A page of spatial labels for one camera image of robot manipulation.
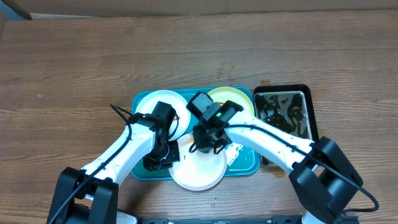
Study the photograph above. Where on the teal plastic tray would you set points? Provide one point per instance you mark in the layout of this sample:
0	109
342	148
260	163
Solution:
241	159

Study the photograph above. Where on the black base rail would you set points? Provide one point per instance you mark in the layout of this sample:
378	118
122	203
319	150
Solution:
279	219

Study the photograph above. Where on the white plate front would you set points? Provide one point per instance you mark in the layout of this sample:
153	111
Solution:
197	171

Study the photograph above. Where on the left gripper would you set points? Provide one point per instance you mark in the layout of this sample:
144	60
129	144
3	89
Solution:
150	163

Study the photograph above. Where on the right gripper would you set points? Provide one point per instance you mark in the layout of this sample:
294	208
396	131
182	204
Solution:
203	145

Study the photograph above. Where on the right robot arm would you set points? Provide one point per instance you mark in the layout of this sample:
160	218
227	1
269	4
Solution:
322	176

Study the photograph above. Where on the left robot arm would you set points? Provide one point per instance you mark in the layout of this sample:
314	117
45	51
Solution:
90	195

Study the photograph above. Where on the white plate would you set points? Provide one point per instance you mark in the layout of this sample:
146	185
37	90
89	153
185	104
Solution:
197	171
146	104

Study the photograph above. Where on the black water tray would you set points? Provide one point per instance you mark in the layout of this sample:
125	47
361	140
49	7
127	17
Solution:
288	108

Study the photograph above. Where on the green rimmed plate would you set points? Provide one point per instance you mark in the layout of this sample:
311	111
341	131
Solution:
224	94

